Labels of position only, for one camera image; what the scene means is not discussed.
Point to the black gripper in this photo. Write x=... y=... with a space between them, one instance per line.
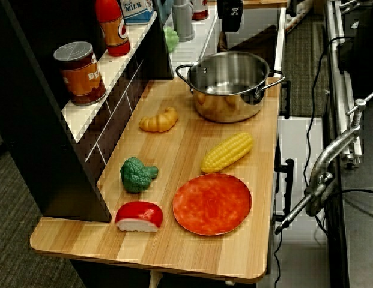
x=231 y=7

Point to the stainless steel pot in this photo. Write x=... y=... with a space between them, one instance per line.
x=228 y=75

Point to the toy tomato can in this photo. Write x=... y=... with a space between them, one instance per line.
x=200 y=10

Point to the grey toy faucet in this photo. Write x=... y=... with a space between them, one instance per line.
x=183 y=21

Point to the white toy sink basin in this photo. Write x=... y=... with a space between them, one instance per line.
x=280 y=39

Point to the light green toy vegetable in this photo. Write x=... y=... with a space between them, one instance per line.
x=171 y=39

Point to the toy milk carton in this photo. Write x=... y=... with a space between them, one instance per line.
x=136 y=12

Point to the red toy sauce bottle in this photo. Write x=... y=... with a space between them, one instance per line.
x=114 y=30

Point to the toy croissant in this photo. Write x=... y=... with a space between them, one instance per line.
x=159 y=120

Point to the yellow toy corn cob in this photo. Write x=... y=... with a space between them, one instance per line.
x=228 y=151

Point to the toy beans can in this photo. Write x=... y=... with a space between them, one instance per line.
x=81 y=78

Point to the metal c-clamp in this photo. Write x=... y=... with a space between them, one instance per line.
x=324 y=168

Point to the green toy broccoli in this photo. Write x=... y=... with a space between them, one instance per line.
x=135 y=175

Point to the orange red round plate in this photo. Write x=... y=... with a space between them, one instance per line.
x=212 y=204

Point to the red white toy sushi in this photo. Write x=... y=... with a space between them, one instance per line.
x=139 y=214

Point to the black toy kitchen cabinet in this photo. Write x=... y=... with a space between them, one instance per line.
x=33 y=126

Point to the aluminium frame rail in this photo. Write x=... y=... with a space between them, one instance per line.
x=339 y=90

